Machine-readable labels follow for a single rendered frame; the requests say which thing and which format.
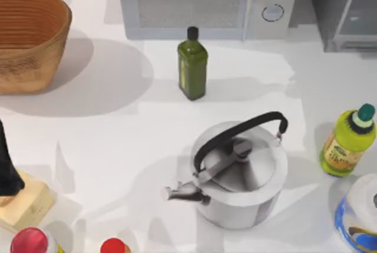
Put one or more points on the pale microwave oven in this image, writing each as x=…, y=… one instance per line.
x=188, y=2

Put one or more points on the woven wooden basket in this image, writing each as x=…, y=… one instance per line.
x=28, y=43

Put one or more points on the pale yellow box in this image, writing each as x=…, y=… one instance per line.
x=28, y=203

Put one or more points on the yellow-green bottle with green cap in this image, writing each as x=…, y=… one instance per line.
x=344, y=147

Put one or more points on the white and blue bottle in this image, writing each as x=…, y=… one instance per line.
x=357, y=214

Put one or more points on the dark green bottle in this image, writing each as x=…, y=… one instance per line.
x=192, y=67

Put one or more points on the grey cabinet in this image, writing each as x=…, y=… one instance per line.
x=347, y=8

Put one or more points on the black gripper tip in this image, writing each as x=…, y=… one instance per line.
x=7, y=170

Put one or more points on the red-capped bottle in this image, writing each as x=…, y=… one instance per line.
x=115, y=246
x=31, y=241

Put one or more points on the microwave knob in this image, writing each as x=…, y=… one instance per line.
x=273, y=13

